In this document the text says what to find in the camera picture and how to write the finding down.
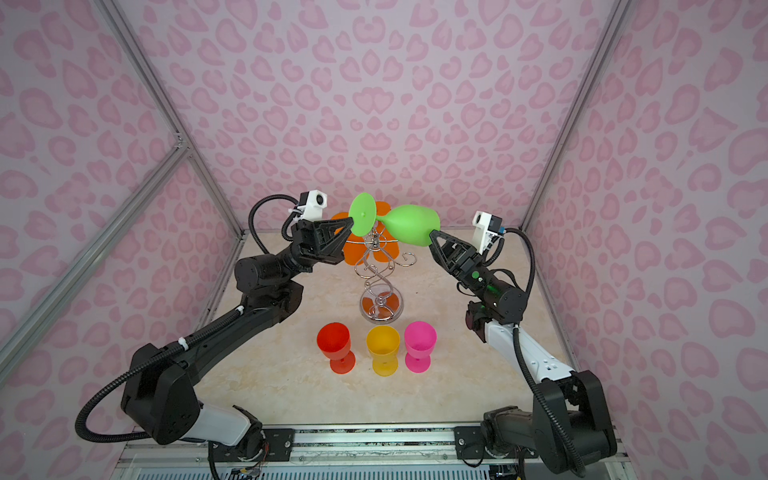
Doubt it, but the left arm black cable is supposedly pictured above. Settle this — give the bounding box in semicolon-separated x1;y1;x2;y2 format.
74;193;301;445

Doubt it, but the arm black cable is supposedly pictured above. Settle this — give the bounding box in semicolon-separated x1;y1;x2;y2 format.
497;226;587;478
74;193;301;445

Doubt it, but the aluminium frame diagonal beam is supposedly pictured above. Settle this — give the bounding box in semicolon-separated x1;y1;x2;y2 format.
1;141;189;384

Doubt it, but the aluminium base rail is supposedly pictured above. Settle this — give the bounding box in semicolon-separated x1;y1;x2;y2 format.
110;419;637;480

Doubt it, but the red plastic wine glass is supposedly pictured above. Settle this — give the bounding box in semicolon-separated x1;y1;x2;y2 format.
316;322;356;375

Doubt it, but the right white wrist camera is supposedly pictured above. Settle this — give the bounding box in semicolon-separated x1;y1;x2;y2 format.
472;210;505;254

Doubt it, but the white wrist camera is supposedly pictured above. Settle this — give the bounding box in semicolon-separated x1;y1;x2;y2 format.
290;190;328;221
472;210;505;254

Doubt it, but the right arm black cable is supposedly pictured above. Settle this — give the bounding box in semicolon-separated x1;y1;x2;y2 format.
497;226;587;478

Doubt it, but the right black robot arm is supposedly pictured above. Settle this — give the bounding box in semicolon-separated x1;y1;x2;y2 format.
429;229;618;477

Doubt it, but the green plastic wine glass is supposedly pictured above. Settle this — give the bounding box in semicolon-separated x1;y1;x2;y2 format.
348;193;441;247

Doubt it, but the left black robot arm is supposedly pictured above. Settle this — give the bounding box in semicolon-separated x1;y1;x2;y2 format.
121;218;353;460

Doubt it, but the aluminium frame right post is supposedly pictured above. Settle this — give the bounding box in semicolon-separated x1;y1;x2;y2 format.
520;0;637;232

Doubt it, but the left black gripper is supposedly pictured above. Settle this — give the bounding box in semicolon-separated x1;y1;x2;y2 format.
274;226;351;289

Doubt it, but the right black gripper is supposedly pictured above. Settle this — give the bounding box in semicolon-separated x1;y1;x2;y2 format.
424;235;504;305

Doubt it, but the aluminium frame post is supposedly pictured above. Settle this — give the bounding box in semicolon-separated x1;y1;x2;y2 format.
520;0;637;232
94;0;245;239

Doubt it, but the pink plastic wine glass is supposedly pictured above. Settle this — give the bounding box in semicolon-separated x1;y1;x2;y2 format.
405;321;438;374

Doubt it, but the yellow plastic wine glass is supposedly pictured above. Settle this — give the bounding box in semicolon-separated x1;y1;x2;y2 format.
366;325;400;377

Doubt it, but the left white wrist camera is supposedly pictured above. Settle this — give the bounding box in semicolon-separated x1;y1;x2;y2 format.
290;190;328;221

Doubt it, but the chrome wine glass rack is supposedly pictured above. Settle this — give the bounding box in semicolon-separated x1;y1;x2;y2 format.
352;225;417;325

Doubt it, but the aluminium frame left post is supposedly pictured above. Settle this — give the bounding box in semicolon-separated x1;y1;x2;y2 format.
94;0;245;239

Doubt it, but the orange wine glass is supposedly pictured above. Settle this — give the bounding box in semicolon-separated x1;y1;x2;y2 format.
343;234;367;266
374;201;400;263

